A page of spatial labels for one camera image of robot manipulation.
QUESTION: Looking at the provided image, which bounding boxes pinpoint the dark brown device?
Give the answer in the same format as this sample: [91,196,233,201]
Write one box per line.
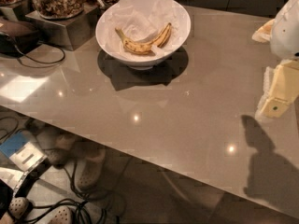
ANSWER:
[0,18,40,56]

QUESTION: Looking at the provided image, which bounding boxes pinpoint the white paper liner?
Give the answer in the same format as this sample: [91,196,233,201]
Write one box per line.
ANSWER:
[104,0,183,61]

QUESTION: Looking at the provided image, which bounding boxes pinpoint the black cable on table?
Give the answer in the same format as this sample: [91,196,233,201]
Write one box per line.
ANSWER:
[12,42,66,65]

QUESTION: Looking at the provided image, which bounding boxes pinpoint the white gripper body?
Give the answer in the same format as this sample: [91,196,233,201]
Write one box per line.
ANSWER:
[270,0,299,60]

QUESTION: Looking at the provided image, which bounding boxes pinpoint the black floor cables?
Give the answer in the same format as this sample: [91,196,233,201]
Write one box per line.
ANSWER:
[27,159,125,224]

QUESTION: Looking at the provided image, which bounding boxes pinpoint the metal stand block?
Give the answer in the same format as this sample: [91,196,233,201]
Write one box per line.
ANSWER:
[0,0,32,21]
[26,4,101,50]

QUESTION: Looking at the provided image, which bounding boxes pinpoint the blue and white box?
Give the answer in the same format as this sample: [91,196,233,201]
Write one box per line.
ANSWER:
[0,133,46,172]

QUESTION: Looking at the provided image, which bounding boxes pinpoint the beige clog shoe pair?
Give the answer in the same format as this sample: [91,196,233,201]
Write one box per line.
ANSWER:
[0,197,74,224]

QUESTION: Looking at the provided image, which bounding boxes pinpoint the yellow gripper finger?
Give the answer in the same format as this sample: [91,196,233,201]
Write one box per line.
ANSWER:
[251,19,274,43]
[255,60,299,119]

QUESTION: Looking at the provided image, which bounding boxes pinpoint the glass jar of nuts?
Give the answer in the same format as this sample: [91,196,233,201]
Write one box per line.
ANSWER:
[32,0,84,20]

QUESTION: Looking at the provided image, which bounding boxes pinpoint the white ceramic bowl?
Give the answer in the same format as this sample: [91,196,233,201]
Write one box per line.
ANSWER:
[94,0,192,71]

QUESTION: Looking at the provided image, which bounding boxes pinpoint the grey clog shoe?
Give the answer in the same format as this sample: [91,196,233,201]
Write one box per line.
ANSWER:
[77,149,106,191]

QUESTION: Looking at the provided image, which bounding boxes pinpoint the spotted yellow banana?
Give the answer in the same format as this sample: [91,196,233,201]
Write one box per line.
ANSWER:
[115,22,172,55]

